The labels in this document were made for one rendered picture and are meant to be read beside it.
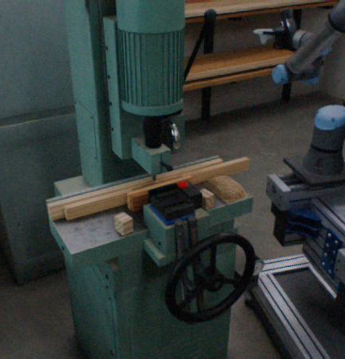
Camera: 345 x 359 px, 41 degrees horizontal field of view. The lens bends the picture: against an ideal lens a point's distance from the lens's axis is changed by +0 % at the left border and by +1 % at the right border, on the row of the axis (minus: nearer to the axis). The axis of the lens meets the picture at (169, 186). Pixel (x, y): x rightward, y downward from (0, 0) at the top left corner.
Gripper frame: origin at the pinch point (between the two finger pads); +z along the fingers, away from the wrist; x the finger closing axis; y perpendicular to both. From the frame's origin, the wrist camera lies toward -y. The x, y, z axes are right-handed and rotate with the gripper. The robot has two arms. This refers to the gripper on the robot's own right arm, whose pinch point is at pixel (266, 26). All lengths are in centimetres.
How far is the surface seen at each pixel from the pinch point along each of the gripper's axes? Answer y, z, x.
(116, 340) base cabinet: 59, -69, -117
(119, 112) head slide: -5, -46, -93
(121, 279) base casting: 33, -71, -112
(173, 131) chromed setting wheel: 8, -46, -76
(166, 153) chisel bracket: 6, -59, -86
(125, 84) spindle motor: -16, -55, -93
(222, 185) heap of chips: 21, -65, -71
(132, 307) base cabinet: 46, -71, -110
